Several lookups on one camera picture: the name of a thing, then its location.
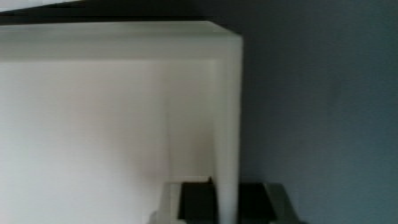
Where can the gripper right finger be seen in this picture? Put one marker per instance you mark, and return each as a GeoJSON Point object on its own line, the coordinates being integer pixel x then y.
{"type": "Point", "coordinates": [265, 206]}

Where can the white drawer cabinet frame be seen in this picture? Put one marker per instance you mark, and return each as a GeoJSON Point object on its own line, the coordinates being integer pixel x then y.
{"type": "Point", "coordinates": [119, 120]}

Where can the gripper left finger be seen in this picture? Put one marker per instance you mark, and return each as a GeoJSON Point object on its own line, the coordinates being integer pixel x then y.
{"type": "Point", "coordinates": [188, 205]}

